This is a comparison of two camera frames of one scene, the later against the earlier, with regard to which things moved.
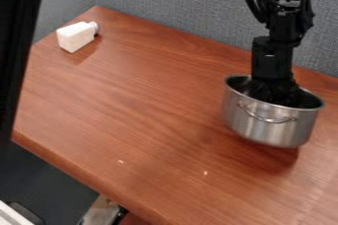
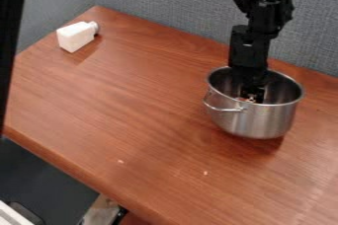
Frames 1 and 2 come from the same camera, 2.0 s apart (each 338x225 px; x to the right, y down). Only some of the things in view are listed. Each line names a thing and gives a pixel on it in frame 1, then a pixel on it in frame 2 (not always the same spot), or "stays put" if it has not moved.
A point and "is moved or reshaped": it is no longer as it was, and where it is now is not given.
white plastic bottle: x=77 y=36 stays put
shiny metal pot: x=266 y=123 is moved or reshaped
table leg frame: x=105 y=212 stays put
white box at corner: x=11 y=216 stays put
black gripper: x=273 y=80 → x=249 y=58
